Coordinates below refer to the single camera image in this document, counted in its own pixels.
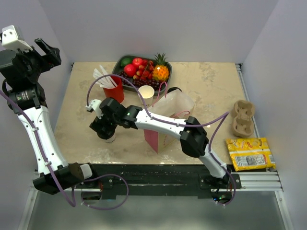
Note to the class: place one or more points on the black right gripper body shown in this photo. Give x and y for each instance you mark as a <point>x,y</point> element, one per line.
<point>98,125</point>

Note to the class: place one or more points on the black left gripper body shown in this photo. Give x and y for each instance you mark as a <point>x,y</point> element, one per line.
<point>43,63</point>

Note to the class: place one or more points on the paper bag pink handles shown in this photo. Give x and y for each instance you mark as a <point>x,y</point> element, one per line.
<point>175,104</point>

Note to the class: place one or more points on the black coffee cup lid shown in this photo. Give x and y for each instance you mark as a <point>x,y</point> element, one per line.
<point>173,89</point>

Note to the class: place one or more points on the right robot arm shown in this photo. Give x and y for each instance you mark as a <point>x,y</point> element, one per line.
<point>191,134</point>

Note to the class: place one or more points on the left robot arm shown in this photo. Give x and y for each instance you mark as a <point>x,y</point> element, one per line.
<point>26,97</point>

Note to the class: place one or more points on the red plastic cup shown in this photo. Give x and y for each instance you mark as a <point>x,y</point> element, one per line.
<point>117,92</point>

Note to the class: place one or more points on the dark red grape bunch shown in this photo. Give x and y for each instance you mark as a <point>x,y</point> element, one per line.
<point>138,82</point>

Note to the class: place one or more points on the dark green fruit tray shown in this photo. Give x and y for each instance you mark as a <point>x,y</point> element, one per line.
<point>128,85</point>

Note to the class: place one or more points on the red apple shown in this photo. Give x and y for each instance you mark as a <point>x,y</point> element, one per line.
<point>130,70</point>
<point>137,62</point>

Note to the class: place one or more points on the green lime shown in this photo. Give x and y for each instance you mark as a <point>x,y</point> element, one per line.
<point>125,61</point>

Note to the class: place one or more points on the orange plastic pineapple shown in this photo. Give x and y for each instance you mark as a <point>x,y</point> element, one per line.
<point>160,72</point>

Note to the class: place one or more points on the brown cardboard cup carrier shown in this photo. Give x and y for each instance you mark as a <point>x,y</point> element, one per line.
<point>242,113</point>

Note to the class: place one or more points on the yellow snack bag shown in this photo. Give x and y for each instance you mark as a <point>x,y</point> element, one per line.
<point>250,154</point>

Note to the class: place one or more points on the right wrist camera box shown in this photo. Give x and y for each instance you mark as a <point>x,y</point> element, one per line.
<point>94,106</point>

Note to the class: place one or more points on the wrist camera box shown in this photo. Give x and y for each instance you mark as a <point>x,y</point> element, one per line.
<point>12,39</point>
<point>94,106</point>

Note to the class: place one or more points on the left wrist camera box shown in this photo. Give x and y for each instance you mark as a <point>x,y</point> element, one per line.
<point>12,39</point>

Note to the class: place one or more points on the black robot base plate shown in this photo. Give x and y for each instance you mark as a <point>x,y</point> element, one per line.
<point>158,180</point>

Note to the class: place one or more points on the aluminium frame rail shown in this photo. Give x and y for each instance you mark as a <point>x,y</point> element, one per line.
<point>69,176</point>

